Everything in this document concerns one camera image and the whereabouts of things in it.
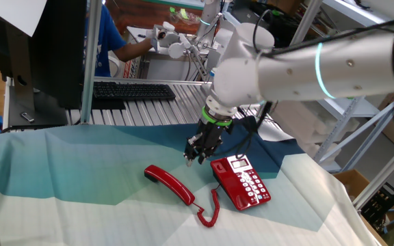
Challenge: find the red telephone cord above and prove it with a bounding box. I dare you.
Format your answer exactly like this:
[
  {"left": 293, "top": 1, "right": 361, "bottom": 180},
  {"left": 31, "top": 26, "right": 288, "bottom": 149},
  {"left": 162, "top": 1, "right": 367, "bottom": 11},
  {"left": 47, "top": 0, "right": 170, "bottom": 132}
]
[{"left": 192, "top": 184, "right": 222, "bottom": 228}]

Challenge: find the grey metal shelf rack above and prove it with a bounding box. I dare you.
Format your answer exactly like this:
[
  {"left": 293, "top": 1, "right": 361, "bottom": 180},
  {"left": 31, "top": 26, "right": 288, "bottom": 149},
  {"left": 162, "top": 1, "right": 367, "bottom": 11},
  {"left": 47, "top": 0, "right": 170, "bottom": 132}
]
[{"left": 257, "top": 0, "right": 394, "bottom": 174}]

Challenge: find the black computer monitor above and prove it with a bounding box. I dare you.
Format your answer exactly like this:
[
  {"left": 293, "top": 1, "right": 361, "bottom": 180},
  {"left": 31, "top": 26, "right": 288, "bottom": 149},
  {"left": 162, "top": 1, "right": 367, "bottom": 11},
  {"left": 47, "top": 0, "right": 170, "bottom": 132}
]
[{"left": 0, "top": 0, "right": 88, "bottom": 110}]

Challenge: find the black monitor stand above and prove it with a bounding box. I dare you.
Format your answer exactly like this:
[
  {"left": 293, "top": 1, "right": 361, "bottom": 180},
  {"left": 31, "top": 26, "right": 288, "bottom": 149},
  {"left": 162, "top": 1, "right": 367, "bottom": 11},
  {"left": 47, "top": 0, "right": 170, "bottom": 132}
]
[{"left": 7, "top": 23, "right": 68, "bottom": 129}]

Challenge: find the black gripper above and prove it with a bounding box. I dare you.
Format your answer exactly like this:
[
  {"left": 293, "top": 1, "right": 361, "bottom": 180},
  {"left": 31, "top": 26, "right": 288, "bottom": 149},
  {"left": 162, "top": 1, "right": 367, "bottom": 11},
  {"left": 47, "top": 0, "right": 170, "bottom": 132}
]
[{"left": 183, "top": 120, "right": 234, "bottom": 167}]

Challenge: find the black perforated crate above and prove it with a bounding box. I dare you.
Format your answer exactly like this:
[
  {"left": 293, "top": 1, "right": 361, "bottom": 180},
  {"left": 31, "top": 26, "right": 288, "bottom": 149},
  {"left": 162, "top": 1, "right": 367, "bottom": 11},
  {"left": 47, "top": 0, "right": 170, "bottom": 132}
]
[{"left": 360, "top": 182, "right": 394, "bottom": 230}]

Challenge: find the teal blue white tablecloth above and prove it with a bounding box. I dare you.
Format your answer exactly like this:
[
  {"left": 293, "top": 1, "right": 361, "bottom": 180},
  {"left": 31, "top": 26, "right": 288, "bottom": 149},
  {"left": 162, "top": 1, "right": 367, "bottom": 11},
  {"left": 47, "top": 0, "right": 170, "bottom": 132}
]
[{"left": 0, "top": 120, "right": 382, "bottom": 246}]

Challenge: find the person in blue shirt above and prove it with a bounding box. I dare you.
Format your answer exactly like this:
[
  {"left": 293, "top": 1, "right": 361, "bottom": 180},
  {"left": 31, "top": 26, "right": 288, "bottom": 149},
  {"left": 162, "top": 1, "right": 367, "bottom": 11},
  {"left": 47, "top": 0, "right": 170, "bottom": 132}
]
[{"left": 86, "top": 5, "right": 127, "bottom": 78}]

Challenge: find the black computer keyboard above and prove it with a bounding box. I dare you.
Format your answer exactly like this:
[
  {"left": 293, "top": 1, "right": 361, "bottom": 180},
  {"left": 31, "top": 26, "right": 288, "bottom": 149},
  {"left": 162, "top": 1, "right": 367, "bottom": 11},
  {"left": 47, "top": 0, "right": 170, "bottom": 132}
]
[{"left": 92, "top": 81, "right": 176, "bottom": 101}]

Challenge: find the white foam packing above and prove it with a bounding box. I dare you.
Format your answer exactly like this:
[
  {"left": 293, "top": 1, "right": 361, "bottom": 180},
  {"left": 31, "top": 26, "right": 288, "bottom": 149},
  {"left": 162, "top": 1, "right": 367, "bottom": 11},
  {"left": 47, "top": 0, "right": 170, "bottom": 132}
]
[{"left": 268, "top": 98, "right": 360, "bottom": 154}]

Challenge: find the red telephone base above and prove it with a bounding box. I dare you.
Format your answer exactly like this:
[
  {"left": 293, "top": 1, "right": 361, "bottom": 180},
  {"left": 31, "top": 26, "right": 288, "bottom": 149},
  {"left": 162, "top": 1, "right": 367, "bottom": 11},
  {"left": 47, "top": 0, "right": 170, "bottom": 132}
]
[{"left": 210, "top": 154, "right": 272, "bottom": 212}]

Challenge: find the white background desk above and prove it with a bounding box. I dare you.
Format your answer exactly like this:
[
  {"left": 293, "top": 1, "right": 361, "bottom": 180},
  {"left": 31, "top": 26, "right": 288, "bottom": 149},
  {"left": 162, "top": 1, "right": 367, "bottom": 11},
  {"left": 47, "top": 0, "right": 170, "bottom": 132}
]
[{"left": 127, "top": 25, "right": 211, "bottom": 81}]

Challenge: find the white round chair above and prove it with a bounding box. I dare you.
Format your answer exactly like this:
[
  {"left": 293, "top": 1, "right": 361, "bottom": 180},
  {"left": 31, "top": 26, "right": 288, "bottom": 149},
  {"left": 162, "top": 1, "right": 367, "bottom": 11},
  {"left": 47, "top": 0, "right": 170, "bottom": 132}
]
[{"left": 109, "top": 56, "right": 124, "bottom": 79}]

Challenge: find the red white carton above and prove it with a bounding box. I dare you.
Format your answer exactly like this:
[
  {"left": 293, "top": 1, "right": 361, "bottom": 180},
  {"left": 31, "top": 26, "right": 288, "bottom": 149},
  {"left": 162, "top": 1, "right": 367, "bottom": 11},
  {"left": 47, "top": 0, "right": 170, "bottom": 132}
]
[{"left": 121, "top": 56, "right": 142, "bottom": 79}]

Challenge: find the white haptic control device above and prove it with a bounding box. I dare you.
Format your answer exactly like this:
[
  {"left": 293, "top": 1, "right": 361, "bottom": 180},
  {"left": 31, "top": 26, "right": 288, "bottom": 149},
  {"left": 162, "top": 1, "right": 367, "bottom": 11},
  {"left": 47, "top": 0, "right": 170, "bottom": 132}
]
[{"left": 150, "top": 20, "right": 218, "bottom": 83}]

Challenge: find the red telephone handset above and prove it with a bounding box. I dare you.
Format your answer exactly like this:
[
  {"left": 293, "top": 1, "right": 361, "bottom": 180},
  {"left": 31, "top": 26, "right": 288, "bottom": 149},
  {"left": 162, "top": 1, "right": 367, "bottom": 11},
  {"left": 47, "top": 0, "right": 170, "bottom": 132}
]
[{"left": 144, "top": 164, "right": 196, "bottom": 206}]

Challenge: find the brown cardboard box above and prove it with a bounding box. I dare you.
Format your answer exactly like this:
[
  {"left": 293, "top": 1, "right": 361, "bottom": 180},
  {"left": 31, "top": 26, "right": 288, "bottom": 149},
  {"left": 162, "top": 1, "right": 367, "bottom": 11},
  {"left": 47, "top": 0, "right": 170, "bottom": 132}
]
[{"left": 333, "top": 169, "right": 394, "bottom": 246}]

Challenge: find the white paper sheet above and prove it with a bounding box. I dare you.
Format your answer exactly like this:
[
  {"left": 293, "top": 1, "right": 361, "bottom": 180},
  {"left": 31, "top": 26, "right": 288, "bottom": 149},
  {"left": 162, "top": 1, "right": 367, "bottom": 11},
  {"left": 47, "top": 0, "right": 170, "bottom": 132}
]
[{"left": 0, "top": 0, "right": 47, "bottom": 38}]

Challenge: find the bare person forearm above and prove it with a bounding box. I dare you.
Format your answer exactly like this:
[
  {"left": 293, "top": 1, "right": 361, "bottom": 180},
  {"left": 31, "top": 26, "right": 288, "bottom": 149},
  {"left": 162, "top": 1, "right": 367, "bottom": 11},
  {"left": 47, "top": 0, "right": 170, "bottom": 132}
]
[{"left": 113, "top": 37, "right": 153, "bottom": 62}]

